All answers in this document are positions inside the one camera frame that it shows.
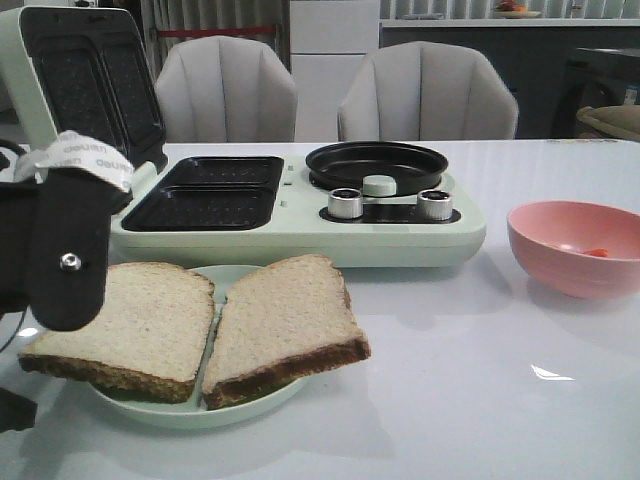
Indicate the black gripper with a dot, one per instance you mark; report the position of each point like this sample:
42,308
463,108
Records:
55,227

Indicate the green breakfast maker lid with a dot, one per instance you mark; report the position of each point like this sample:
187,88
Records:
84,70

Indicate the bread slice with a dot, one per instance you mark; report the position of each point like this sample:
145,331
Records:
149,336
288,320

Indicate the green breakfast maker base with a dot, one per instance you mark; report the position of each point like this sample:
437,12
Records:
255,210

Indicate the orange shrimp piece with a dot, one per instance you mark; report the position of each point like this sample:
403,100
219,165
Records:
599,252

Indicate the left grey upholstered chair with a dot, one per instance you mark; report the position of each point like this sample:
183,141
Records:
223,89

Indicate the grey upholstered chair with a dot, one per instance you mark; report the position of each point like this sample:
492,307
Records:
223,89
423,91

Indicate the red barrier belt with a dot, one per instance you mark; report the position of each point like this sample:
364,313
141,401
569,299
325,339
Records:
238,31

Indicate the left silver control knob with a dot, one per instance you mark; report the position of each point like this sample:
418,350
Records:
345,203

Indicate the silver control knob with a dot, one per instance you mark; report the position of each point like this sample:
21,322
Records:
345,203
435,205

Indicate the black round frying pan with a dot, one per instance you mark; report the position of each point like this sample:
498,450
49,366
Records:
414,168

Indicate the white refrigerator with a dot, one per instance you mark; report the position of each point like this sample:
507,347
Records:
328,40

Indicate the light green round plate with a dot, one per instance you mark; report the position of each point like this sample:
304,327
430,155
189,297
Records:
193,414

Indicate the right grey upholstered chair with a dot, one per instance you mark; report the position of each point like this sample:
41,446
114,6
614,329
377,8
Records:
423,91

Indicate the right silver control knob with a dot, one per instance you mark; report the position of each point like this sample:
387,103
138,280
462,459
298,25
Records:
435,205

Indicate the fruit plate on counter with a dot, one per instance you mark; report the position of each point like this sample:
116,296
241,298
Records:
509,9

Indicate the dark kitchen counter cabinet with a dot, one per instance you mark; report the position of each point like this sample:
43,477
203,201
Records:
529,54

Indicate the pink bowl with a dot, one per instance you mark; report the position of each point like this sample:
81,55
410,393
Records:
547,239

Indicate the dark washing machine at right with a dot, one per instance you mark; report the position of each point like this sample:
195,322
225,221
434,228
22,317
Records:
595,77

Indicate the beige cushion at right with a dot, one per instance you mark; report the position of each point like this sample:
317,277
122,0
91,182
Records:
621,121

